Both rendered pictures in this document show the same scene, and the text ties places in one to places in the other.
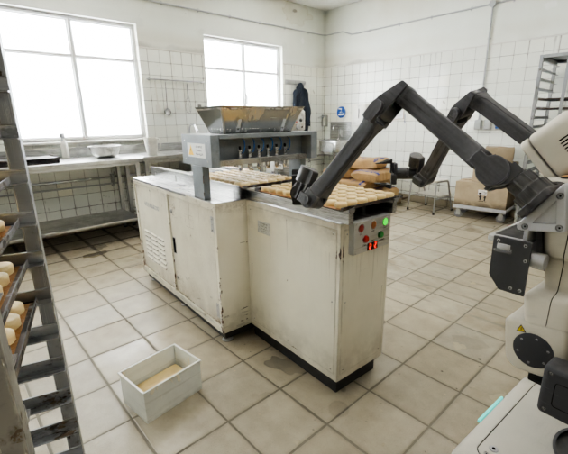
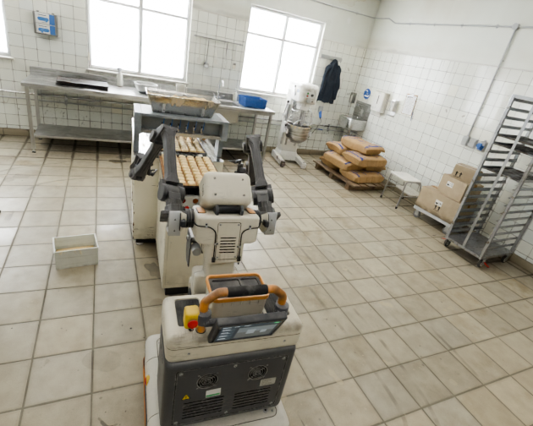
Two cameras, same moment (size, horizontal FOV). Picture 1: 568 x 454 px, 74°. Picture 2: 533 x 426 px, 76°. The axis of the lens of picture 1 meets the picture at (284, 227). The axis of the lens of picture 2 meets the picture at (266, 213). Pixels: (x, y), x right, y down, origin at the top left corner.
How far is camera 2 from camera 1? 144 cm
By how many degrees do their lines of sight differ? 16
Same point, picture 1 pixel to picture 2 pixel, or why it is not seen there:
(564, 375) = not seen: hidden behind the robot
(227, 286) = (139, 210)
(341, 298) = (167, 239)
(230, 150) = (156, 123)
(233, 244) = (145, 185)
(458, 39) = (476, 53)
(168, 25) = not seen: outside the picture
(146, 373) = (72, 243)
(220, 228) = not seen: hidden behind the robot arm
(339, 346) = (165, 267)
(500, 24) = (516, 50)
